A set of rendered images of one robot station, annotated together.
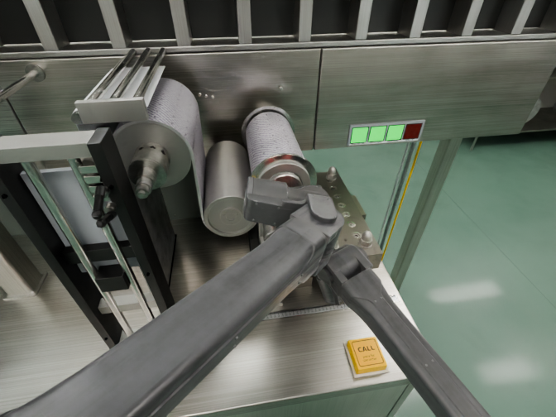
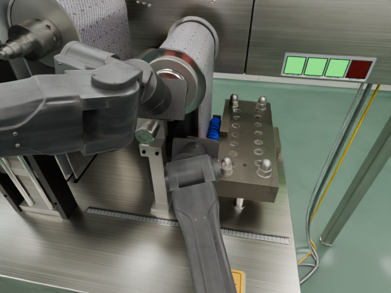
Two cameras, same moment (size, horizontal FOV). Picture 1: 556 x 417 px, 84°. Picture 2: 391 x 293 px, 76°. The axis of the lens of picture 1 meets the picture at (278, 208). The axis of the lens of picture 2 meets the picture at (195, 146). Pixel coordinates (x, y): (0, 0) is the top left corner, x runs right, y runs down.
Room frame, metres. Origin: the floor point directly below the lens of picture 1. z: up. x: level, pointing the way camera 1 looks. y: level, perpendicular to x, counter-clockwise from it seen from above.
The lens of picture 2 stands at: (0.11, -0.22, 1.48)
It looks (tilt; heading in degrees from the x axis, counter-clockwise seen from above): 40 degrees down; 19
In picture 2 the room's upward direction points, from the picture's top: straight up
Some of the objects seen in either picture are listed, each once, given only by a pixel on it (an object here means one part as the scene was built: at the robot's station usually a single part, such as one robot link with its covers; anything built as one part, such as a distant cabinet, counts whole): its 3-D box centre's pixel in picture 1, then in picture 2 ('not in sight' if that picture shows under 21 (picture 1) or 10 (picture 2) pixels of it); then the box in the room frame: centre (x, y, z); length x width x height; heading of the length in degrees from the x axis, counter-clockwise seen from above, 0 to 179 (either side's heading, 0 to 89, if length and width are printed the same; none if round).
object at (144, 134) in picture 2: (272, 236); (145, 134); (0.46, 0.01, 1.18); 0.04 x 0.02 x 0.04; 99
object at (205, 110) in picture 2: not in sight; (206, 113); (0.67, -0.05, 1.11); 0.23 x 0.01 x 0.18; 9
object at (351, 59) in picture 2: (385, 132); (326, 67); (0.92, -0.35, 1.18); 0.25 x 0.01 x 0.07; 99
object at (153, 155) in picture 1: (150, 165); (36, 38); (0.48, 0.23, 1.33); 0.06 x 0.06 x 0.06; 9
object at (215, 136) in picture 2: not in sight; (212, 139); (0.67, -0.07, 1.03); 0.21 x 0.04 x 0.03; 9
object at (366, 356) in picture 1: (366, 354); (226, 286); (0.34, -0.21, 0.91); 0.07 x 0.07 x 0.02; 9
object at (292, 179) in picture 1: (284, 187); (169, 87); (0.53, -0.01, 1.25); 0.07 x 0.02 x 0.07; 99
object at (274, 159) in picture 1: (283, 184); (170, 84); (0.54, -0.01, 1.25); 0.15 x 0.01 x 0.15; 99
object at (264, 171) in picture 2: (366, 237); (265, 167); (0.58, -0.23, 1.05); 0.04 x 0.04 x 0.04
